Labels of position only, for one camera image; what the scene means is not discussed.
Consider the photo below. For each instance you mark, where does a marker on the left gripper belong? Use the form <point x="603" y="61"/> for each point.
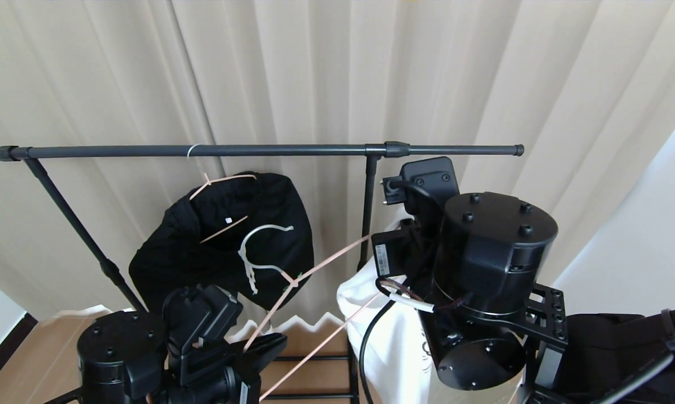
<point x="219" y="381"/>

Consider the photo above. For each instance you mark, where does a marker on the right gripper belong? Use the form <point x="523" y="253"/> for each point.
<point x="477" y="359"/>

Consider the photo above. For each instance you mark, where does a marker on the pink clothes hanger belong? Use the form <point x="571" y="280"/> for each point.
<point x="293" y="282"/>
<point x="207" y="180"/>

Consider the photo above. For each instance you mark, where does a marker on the black garment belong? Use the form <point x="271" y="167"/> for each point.
<point x="174" y="264"/>

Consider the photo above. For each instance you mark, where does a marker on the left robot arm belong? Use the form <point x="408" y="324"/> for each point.
<point x="118" y="353"/>

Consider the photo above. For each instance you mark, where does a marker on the black clothes rack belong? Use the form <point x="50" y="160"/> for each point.
<point x="258" y="150"/>

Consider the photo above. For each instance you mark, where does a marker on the beige curtain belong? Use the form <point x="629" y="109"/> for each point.
<point x="315" y="67"/>

